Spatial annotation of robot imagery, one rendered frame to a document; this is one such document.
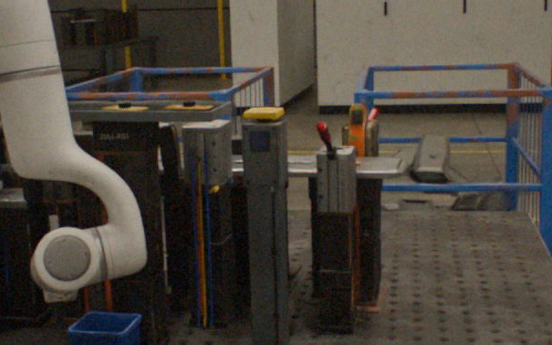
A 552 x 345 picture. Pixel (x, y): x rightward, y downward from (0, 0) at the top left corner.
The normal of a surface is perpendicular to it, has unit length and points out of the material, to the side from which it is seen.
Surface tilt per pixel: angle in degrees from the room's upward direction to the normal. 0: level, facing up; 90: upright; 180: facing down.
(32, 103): 85
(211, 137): 90
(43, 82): 82
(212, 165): 90
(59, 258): 70
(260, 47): 90
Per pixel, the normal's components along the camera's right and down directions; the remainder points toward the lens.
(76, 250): 0.30, -0.18
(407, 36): -0.13, 0.20
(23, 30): 0.34, 0.06
